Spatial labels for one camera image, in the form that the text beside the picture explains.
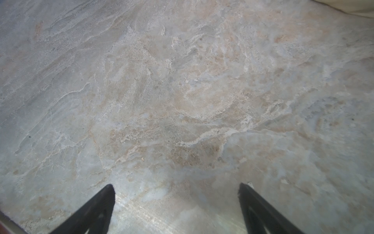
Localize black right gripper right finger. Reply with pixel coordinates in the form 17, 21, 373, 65
238, 183, 303, 234

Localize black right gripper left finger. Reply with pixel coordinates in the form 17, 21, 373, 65
51, 184, 115, 234

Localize cream yellow cloth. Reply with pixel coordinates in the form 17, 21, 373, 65
315, 0, 374, 18

